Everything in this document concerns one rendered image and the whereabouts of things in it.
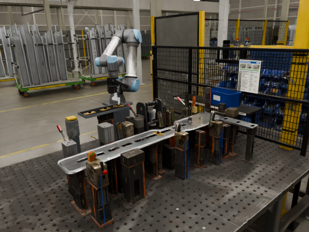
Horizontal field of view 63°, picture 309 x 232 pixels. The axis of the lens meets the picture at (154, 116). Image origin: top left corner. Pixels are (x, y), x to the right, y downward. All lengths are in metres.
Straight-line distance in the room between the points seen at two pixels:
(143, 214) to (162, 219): 0.12
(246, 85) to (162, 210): 1.42
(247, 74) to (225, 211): 1.31
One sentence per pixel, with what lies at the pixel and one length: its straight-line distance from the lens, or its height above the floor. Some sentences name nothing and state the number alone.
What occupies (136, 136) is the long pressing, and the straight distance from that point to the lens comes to 1.77.
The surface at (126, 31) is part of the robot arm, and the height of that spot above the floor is 1.71.
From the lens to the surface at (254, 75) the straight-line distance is 2.42.
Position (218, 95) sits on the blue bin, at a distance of 2.41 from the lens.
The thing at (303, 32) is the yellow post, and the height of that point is 1.66.
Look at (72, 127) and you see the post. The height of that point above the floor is 1.10.
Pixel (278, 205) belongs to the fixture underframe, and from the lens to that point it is 2.04.
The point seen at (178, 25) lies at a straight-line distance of 4.43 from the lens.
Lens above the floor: 1.68
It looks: 18 degrees down
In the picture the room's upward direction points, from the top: 2 degrees counter-clockwise
